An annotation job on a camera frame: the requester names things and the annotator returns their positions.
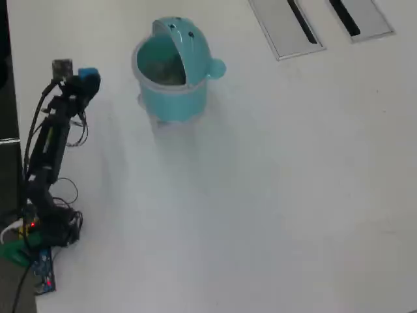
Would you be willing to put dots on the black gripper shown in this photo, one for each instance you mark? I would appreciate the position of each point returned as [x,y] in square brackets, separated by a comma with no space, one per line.
[70,104]

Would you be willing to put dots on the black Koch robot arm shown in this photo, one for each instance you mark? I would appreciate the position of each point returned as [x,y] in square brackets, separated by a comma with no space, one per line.
[49,153]

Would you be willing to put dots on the teal whale-shaped bin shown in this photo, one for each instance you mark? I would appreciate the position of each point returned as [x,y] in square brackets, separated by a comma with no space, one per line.
[176,98]

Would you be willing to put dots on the yellow plug connector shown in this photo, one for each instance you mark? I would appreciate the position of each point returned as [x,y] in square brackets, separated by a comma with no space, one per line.
[22,229]

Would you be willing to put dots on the green table clamp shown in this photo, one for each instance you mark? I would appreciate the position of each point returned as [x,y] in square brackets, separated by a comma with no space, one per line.
[13,252]

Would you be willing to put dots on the blue controller circuit board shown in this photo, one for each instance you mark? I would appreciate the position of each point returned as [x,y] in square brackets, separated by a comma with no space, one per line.
[44,270]

